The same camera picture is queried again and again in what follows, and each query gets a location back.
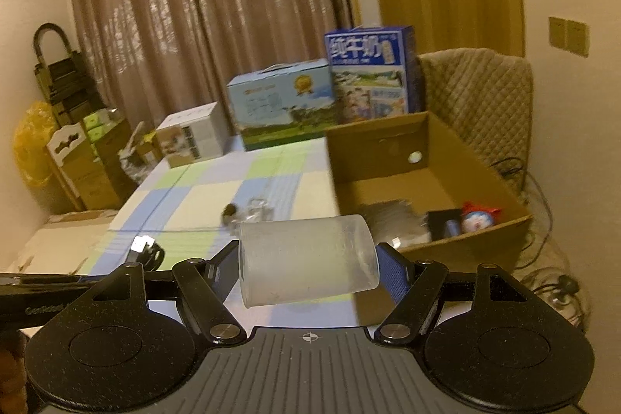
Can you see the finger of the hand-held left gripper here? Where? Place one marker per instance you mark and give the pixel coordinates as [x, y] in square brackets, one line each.
[43, 279]

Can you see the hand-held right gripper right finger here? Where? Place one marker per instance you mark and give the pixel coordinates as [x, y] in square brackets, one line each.
[393, 268]

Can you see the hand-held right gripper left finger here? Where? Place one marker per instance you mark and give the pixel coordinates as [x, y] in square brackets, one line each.
[224, 271]

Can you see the dark plastic bag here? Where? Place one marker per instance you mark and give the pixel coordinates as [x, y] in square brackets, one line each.
[393, 222]

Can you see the frosted plastic cup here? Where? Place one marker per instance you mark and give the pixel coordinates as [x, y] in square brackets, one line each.
[305, 259]

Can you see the large cardboard box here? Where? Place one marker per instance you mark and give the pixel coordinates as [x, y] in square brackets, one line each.
[485, 249]

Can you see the person's left hand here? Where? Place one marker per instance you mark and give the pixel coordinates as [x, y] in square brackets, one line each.
[10, 365]

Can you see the flat cardboard sheet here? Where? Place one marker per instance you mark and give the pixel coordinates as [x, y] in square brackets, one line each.
[63, 239]

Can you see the dark fuzzy object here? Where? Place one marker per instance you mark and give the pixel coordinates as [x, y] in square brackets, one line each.
[228, 212]

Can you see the small black box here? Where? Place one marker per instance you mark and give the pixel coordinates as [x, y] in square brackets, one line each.
[441, 227]

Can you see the clear plastic box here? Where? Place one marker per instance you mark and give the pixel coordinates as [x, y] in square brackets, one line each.
[258, 211]

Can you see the checkered tablecloth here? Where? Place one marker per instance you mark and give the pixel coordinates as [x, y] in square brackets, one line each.
[203, 200]

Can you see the white power adapter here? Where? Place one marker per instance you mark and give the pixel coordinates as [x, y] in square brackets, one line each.
[148, 251]

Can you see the white printed box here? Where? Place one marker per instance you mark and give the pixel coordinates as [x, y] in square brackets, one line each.
[194, 137]

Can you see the yellow plastic bag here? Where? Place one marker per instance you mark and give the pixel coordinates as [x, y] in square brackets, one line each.
[31, 142]

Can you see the crumpled white plastic bag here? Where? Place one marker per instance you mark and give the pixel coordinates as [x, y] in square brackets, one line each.
[136, 157]

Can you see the small green box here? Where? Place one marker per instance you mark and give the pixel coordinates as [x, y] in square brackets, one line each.
[99, 125]

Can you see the light blue milk carton box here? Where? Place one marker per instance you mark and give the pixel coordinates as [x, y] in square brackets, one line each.
[281, 108]

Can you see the chair with quilted cover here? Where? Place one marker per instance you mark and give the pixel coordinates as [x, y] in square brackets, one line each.
[480, 103]

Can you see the black folding cart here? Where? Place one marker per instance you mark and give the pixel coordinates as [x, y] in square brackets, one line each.
[60, 74]

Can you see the brown curtain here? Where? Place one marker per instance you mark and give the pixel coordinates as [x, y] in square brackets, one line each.
[208, 16]

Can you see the wall switch plate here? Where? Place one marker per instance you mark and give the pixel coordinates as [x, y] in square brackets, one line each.
[568, 35]

